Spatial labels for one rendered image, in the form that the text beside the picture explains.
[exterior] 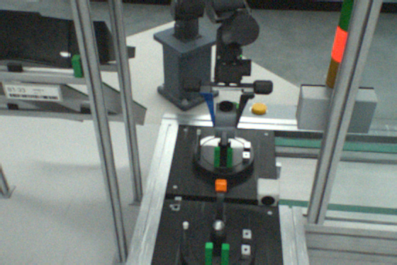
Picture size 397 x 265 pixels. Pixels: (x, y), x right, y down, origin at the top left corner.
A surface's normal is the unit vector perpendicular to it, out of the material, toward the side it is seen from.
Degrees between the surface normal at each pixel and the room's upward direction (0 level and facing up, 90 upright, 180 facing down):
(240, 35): 54
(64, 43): 65
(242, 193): 0
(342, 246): 90
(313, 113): 90
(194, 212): 0
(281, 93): 0
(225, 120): 90
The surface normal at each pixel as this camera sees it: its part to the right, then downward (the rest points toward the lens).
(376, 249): -0.09, 0.63
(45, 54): -0.24, 0.22
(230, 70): -0.03, 0.32
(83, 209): 0.00, -0.78
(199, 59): 0.62, 0.49
